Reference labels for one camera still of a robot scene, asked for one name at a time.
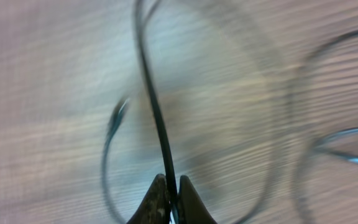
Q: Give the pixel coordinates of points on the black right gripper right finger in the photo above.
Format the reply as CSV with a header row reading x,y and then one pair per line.
x,y
191,208

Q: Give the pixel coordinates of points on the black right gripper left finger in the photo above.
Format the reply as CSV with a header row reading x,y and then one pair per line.
x,y
155,206

